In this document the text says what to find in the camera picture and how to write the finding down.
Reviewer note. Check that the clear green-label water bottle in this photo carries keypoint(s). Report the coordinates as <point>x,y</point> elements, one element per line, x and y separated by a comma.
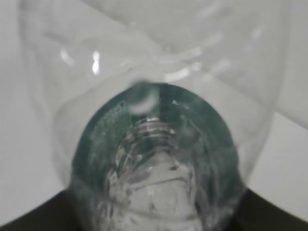
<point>157,110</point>

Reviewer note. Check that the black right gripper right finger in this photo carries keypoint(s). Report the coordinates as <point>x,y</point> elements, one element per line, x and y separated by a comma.
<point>257,214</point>

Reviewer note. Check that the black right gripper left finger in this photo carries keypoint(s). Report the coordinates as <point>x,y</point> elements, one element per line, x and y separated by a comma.
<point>55,214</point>

